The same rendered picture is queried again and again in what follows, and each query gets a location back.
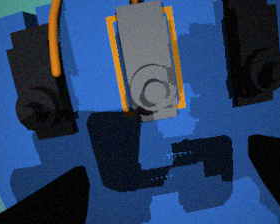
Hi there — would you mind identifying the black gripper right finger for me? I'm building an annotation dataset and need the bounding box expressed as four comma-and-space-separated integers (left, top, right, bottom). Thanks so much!
248, 133, 280, 205

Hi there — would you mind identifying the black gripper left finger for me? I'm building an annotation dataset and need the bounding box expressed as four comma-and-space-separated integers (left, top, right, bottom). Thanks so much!
0, 165, 89, 224

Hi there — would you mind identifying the blue flat plate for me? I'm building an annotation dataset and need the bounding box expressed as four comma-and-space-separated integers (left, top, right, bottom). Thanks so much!
0, 0, 280, 224

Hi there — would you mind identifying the grey micro servo with orange cable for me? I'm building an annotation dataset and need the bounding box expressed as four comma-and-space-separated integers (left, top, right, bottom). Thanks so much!
48, 0, 177, 123

